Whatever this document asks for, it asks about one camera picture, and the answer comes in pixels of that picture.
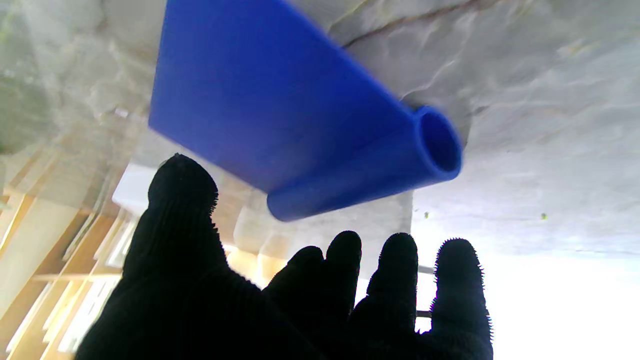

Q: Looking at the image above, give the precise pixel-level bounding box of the blue plastic scraper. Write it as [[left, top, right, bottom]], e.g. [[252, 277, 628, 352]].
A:
[[148, 0, 464, 223]]

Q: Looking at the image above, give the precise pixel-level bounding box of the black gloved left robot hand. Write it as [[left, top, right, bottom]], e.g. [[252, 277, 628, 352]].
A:
[[75, 154, 494, 360]]

